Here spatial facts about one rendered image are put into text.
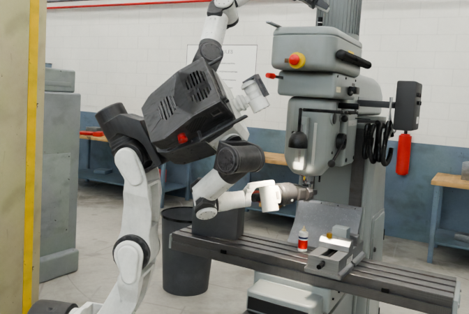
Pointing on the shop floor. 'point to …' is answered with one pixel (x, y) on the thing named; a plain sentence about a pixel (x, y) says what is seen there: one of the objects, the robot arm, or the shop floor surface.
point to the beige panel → (21, 130)
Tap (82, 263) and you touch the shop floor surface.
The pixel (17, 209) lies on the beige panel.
